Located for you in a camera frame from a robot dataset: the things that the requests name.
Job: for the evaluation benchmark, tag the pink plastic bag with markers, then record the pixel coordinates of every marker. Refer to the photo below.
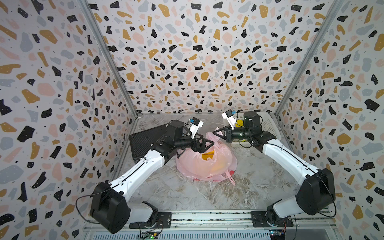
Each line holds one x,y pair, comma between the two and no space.
190,164

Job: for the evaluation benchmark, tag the aluminium front rail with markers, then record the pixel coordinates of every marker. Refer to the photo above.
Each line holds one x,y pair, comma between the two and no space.
223,225

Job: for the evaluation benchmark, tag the yellow banana bunch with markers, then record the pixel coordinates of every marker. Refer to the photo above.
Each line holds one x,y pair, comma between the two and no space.
239,123
217,161

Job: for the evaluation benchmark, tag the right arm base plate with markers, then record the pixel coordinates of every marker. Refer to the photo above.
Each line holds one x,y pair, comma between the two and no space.
264,219

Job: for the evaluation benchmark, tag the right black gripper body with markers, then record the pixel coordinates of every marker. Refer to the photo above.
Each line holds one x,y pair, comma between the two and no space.
239,134

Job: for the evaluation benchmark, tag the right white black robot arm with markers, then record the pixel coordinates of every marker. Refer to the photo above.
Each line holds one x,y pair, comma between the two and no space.
317,187

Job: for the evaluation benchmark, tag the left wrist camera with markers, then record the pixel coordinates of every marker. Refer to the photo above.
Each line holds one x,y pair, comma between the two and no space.
194,126

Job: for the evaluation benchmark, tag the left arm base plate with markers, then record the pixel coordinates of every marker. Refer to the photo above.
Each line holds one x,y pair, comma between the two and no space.
158,220

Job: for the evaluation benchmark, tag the black flat case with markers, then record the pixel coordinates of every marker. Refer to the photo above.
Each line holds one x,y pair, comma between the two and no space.
141,142

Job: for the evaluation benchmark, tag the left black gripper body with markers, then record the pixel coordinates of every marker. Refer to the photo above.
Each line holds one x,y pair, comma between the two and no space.
186,143

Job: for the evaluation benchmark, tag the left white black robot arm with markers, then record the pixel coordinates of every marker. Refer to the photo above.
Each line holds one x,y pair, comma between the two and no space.
110,201

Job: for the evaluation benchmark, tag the white plastic basket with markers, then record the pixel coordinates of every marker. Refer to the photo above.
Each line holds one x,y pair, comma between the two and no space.
267,123

